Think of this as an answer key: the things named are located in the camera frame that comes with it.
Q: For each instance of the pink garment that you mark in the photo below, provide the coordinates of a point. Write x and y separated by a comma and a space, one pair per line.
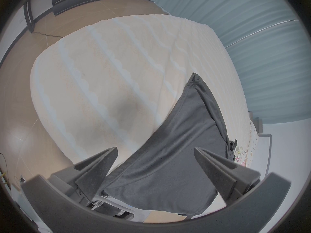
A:
243, 162

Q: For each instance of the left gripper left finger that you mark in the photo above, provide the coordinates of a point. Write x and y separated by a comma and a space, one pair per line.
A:
92, 173

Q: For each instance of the white printed pyjama top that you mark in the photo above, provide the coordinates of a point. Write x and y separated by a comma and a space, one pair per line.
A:
239, 152

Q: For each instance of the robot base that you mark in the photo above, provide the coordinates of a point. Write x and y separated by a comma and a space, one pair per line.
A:
137, 217

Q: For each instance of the black T-shirt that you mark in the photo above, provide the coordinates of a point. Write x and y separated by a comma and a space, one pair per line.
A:
170, 166

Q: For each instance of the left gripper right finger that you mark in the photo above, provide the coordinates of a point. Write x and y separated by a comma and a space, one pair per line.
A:
223, 176

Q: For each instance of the grey bedside table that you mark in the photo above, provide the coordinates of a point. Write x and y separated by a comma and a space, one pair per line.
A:
258, 125

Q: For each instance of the white printed pillow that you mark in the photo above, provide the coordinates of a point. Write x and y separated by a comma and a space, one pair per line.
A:
254, 142

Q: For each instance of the bed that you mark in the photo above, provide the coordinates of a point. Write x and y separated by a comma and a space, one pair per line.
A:
109, 81

